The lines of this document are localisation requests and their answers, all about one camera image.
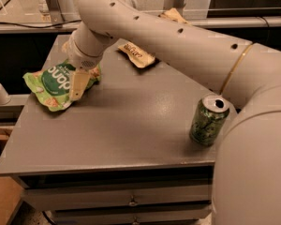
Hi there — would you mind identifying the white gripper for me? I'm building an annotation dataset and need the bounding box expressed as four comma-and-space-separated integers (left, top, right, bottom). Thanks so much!
61, 30, 108, 101

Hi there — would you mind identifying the green rice chip bag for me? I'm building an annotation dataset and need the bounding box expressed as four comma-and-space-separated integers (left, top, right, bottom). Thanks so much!
23, 60, 101, 112

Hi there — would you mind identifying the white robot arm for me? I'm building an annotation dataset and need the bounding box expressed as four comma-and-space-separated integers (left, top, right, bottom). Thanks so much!
67, 0, 281, 225

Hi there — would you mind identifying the brown chip bag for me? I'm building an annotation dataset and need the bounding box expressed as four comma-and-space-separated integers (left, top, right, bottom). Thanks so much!
118, 7, 190, 68

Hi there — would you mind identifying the grey drawer cabinet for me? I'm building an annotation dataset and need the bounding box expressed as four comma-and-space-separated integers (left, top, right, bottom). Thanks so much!
0, 31, 238, 225

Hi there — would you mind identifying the cardboard box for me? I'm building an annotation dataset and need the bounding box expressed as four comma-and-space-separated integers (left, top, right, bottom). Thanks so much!
0, 127, 22, 225

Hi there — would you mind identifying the green soda can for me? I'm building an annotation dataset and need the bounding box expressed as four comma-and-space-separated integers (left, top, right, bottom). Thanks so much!
189, 94, 229, 146

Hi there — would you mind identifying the upper drawer knob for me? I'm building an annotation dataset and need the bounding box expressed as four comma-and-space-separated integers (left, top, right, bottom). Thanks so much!
128, 197, 139, 207

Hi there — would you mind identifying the black cable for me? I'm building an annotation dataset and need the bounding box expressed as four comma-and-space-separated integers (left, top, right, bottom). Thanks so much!
0, 19, 82, 29

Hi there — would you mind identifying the metal frame post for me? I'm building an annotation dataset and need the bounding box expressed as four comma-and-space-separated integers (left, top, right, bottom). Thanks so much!
45, 0, 63, 24

